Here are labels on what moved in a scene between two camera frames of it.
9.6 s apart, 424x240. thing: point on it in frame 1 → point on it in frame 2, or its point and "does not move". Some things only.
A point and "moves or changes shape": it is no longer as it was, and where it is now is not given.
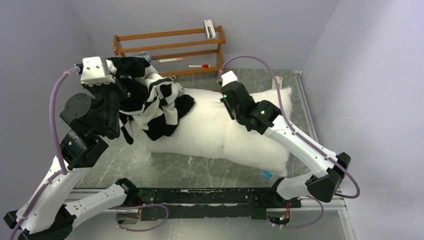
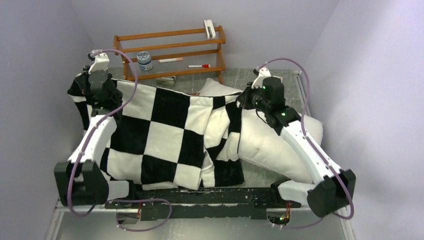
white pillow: [208, 131] moves or changes shape
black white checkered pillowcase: [155, 103] moves or changes shape
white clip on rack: [208, 23] does not move
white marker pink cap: [164, 60] does not move
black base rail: [181, 204] does not move
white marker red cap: [204, 66] does not move
